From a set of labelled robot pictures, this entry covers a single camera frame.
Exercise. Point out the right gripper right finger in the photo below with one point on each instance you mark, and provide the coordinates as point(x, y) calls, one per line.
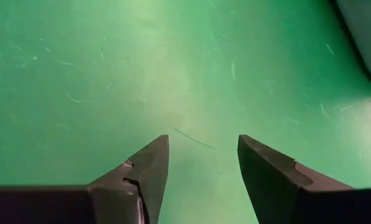
point(272, 180)

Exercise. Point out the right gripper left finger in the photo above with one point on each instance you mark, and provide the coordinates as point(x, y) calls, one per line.
point(141, 186)

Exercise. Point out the green table mat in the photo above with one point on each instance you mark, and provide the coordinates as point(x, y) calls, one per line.
point(110, 77)

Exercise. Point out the teal plastic basket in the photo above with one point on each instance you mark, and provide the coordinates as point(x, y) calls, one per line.
point(368, 31)

